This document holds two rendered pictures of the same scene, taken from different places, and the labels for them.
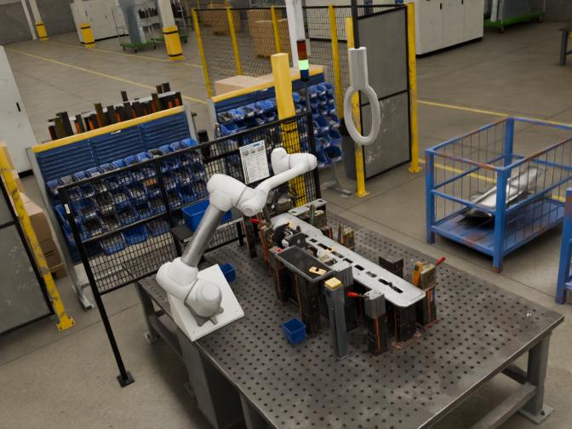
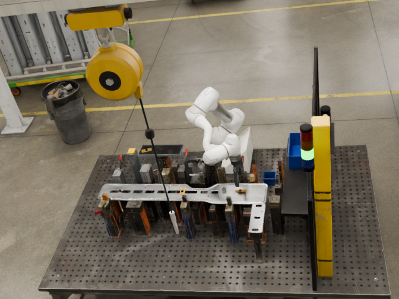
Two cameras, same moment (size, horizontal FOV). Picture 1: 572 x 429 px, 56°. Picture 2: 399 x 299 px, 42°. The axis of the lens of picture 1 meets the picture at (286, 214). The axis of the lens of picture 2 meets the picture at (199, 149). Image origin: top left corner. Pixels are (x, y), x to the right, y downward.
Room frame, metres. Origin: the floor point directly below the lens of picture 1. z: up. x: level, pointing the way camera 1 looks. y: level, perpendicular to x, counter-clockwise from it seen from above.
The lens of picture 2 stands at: (5.26, -2.21, 3.74)
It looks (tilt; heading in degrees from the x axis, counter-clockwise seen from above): 37 degrees down; 137
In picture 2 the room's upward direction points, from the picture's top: 12 degrees counter-clockwise
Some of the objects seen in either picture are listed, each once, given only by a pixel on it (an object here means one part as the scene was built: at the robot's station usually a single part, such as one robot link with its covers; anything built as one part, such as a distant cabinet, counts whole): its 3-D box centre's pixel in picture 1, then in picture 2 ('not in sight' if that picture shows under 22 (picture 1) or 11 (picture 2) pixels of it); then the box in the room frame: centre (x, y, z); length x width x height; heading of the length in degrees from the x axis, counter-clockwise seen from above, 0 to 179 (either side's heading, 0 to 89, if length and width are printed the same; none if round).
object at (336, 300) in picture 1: (337, 321); (138, 171); (2.22, -0.18, 0.92); 0.08 x 0.08 x 0.44; 29
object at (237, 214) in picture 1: (232, 214); (298, 173); (3.50, 0.38, 1.02); 0.90 x 0.22 x 0.03; 119
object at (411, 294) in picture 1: (333, 251); (180, 193); (2.80, -0.25, 1.00); 1.38 x 0.22 x 0.02; 29
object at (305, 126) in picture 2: (305, 79); (308, 167); (4.01, -0.29, 1.79); 0.07 x 0.07 x 0.57
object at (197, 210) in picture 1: (207, 213); (299, 150); (3.41, 0.54, 1.10); 0.30 x 0.17 x 0.13; 120
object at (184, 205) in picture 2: (348, 254); (187, 219); (2.95, -0.36, 0.87); 0.12 x 0.09 x 0.35; 119
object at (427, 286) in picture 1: (424, 294); (110, 218); (2.39, -0.68, 0.88); 0.15 x 0.11 x 0.36; 119
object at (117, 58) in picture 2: not in sight; (133, 135); (4.16, -1.46, 2.86); 0.18 x 0.10 x 0.87; 32
